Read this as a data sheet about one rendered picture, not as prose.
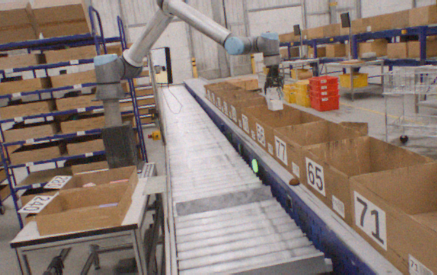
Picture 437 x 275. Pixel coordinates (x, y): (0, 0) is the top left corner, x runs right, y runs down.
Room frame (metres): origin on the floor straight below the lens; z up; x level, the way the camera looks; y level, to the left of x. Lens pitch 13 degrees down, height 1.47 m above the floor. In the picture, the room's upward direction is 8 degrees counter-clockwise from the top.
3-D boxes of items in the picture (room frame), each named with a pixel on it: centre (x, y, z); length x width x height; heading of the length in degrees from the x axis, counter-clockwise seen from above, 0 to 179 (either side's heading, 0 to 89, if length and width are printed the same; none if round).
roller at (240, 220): (1.51, -0.03, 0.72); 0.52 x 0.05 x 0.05; 96
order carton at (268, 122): (2.05, -0.43, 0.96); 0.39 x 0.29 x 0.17; 6
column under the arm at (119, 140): (2.50, 0.63, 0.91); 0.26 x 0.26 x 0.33; 2
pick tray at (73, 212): (1.75, 0.66, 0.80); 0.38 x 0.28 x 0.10; 89
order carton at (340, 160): (1.27, -0.51, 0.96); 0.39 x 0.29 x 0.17; 6
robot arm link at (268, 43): (2.02, -0.36, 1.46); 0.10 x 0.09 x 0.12; 55
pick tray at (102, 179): (2.08, 0.68, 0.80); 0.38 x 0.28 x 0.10; 91
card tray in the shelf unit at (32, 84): (3.35, 1.57, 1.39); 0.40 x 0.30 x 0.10; 94
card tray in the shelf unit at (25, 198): (3.36, 1.59, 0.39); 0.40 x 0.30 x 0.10; 97
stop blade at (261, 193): (1.67, -0.01, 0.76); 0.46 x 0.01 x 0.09; 96
